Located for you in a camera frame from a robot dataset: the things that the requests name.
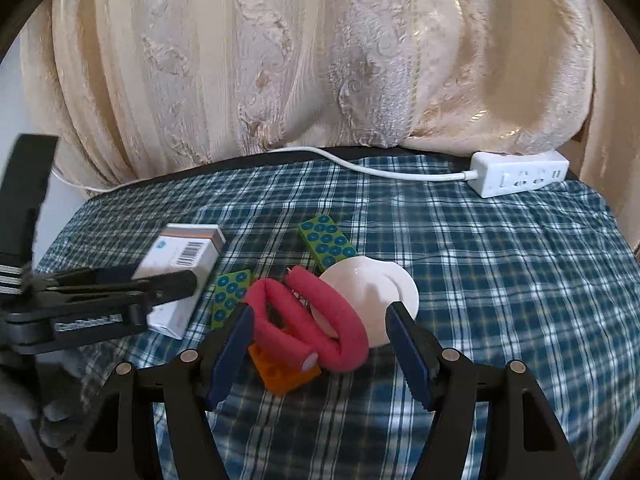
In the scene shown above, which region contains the pink foam hand grip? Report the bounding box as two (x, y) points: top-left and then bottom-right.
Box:
(243, 266), (371, 375)

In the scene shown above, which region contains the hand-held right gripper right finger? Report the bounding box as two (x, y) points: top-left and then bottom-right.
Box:
(384, 301), (583, 480)

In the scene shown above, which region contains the orange toy block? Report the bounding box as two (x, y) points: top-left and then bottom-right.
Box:
(248, 342), (322, 392)

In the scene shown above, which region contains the short green dotted block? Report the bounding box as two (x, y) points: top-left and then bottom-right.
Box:
(209, 269), (254, 333)

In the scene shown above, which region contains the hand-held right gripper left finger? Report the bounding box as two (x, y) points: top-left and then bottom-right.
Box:
(62, 302), (256, 480)

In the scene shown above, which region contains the long green dotted block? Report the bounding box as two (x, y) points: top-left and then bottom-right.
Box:
(297, 214), (357, 272)

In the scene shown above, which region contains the blue plaid cloth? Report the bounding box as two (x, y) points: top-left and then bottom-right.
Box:
(37, 152), (640, 480)

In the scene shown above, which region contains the cream patterned curtain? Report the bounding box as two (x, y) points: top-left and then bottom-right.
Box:
(582, 5), (640, 256)
(20, 0), (596, 196)

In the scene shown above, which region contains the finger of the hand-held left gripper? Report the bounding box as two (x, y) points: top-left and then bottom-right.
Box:
(31, 266), (199, 307)
(49, 290), (152, 314)

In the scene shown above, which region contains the white medicine box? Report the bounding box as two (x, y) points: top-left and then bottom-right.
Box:
(132, 223), (227, 339)

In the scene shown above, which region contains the white power cable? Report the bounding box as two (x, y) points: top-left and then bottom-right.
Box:
(50, 146), (478, 196)

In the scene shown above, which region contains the white power strip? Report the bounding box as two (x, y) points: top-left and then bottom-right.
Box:
(469, 149), (571, 199)

